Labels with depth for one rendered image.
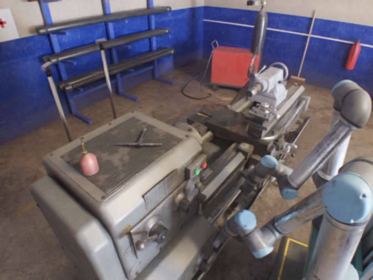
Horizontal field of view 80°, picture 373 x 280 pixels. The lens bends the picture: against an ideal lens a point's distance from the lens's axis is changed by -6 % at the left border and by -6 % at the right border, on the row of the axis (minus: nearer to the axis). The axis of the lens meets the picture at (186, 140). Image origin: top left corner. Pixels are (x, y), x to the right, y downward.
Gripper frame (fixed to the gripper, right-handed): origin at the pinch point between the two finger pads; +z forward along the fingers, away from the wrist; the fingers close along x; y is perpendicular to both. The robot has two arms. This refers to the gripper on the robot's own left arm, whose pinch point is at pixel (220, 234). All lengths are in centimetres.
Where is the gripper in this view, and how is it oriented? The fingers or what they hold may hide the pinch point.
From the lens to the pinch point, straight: 143.5
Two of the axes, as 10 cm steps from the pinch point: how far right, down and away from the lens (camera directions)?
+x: -6.2, 5.5, -5.6
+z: -2.5, 5.4, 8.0
